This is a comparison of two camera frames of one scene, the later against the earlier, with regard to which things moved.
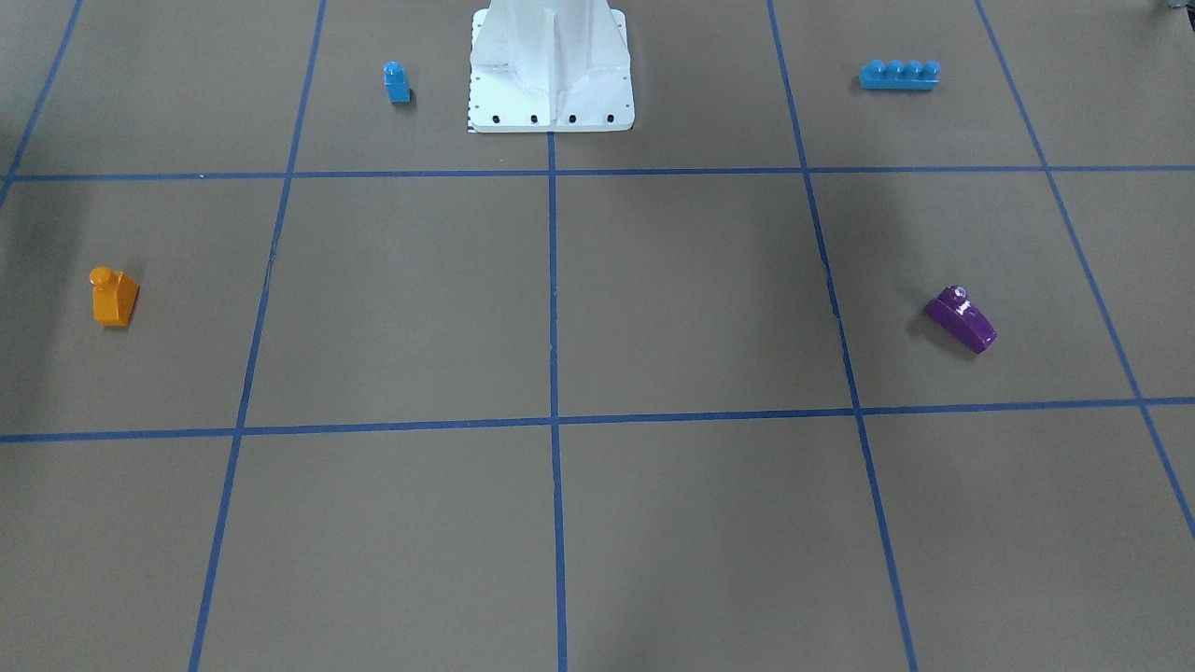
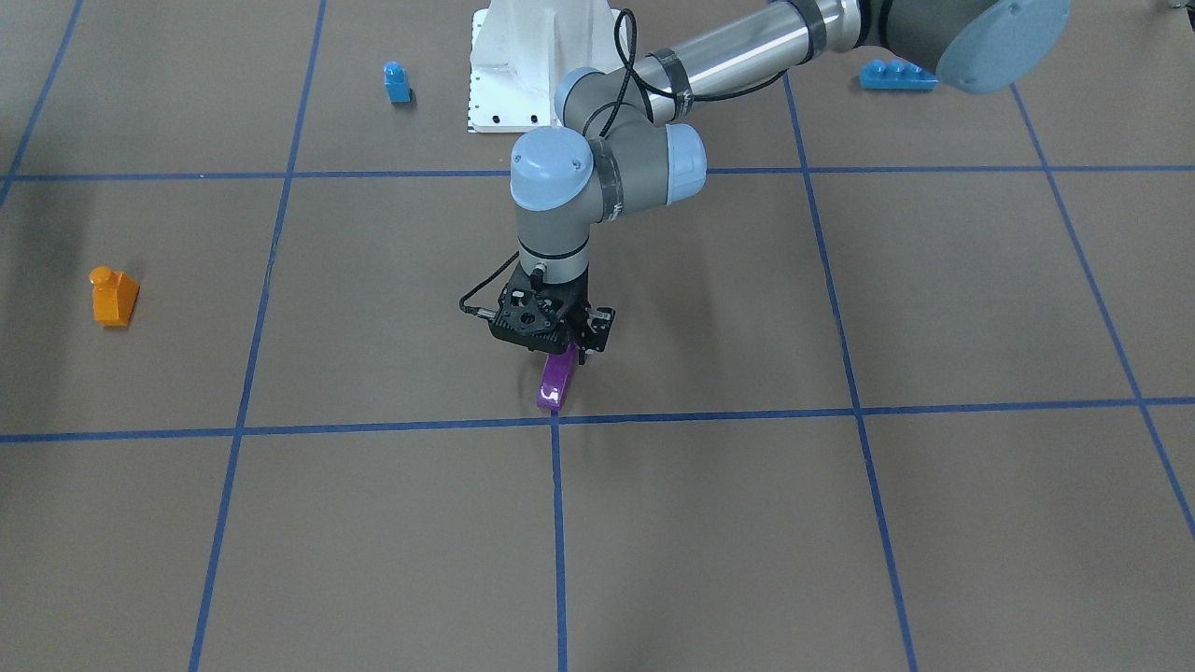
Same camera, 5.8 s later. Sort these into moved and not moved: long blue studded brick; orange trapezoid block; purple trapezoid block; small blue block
Moved: purple trapezoid block
Not moved: small blue block; orange trapezoid block; long blue studded brick
